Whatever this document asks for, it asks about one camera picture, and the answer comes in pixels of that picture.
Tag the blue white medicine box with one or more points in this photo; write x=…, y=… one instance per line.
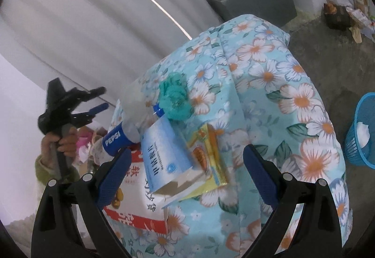
x=171, y=170

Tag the yellow snack wrapper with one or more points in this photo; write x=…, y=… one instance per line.
x=209, y=174

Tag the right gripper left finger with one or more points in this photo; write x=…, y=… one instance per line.
x=55, y=232

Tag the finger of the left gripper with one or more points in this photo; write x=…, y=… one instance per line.
x=91, y=94
x=93, y=110

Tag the blue mesh trash bin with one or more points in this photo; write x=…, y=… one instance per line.
x=364, y=112

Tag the grey bedside cabinet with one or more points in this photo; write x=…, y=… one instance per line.
x=277, y=12

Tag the patterned flat box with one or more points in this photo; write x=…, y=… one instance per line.
x=365, y=24

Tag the Pepsi plastic bottle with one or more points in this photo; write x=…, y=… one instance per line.
x=136, y=114

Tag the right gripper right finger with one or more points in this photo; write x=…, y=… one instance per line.
x=318, y=231

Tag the white crumpled tissue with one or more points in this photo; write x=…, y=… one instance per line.
x=363, y=134

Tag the person's left hand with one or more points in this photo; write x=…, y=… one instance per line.
x=66, y=145

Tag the red white paper bag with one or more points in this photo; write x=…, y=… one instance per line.
x=134, y=204

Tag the floral blue quilt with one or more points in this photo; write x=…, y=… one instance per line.
x=244, y=82

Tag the dark basket with items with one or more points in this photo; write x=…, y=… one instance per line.
x=336, y=17

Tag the white curtain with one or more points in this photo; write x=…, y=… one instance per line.
x=92, y=43

